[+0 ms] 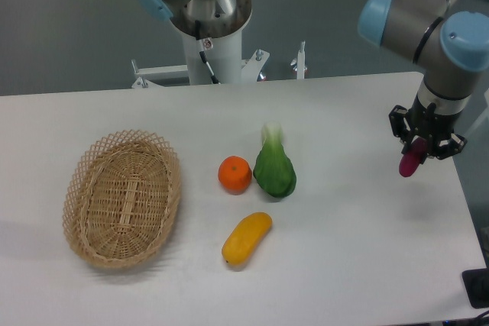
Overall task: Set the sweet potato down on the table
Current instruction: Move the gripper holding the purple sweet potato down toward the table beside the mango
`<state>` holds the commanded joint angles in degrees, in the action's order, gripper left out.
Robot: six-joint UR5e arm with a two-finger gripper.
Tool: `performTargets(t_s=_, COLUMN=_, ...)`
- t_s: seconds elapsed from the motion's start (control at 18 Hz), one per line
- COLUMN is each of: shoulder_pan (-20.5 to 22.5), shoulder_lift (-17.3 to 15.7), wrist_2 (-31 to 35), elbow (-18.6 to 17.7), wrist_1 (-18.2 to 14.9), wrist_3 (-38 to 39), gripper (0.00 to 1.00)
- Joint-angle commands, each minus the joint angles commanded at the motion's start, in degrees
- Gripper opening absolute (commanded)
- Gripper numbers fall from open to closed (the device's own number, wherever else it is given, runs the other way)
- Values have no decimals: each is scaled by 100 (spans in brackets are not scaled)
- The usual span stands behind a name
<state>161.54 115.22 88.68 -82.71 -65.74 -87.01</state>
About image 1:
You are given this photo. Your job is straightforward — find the orange fruit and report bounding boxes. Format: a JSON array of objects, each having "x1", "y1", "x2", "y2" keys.
[{"x1": 218, "y1": 156, "x2": 252, "y2": 195}]

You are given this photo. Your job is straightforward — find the yellow mango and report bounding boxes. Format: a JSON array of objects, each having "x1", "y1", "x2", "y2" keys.
[{"x1": 222, "y1": 212, "x2": 273, "y2": 266}]

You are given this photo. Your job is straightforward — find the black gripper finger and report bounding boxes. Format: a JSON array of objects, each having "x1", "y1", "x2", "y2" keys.
[
  {"x1": 430, "y1": 133, "x2": 468, "y2": 160},
  {"x1": 388, "y1": 105, "x2": 413, "y2": 150}
]

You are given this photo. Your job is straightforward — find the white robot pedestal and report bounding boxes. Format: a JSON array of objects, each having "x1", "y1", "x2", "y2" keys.
[{"x1": 171, "y1": 0, "x2": 252, "y2": 85}]

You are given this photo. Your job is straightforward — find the green bok choy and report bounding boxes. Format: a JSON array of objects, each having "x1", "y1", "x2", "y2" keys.
[{"x1": 253, "y1": 122, "x2": 296, "y2": 199}]

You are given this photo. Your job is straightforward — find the black device at table edge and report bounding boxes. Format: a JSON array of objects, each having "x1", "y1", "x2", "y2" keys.
[{"x1": 461, "y1": 268, "x2": 488, "y2": 309}]

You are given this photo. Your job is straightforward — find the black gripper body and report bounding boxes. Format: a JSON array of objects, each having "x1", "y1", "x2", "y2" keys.
[{"x1": 406, "y1": 96, "x2": 458, "y2": 153}]

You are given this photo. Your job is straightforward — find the purple sweet potato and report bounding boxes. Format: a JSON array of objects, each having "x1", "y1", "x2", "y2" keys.
[{"x1": 399, "y1": 138, "x2": 427, "y2": 177}]

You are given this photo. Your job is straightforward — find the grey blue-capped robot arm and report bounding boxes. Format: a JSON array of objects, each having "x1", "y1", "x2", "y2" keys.
[{"x1": 138, "y1": 0, "x2": 488, "y2": 160}]

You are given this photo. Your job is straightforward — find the white metal base frame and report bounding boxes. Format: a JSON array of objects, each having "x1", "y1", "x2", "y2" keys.
[{"x1": 131, "y1": 40, "x2": 308, "y2": 89}]

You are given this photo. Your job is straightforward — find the oval wicker basket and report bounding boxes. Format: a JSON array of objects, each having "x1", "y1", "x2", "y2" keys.
[{"x1": 63, "y1": 130, "x2": 181, "y2": 270}]

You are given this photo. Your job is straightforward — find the black cable on pedestal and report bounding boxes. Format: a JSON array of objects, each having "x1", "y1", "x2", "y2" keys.
[{"x1": 193, "y1": 19, "x2": 222, "y2": 85}]

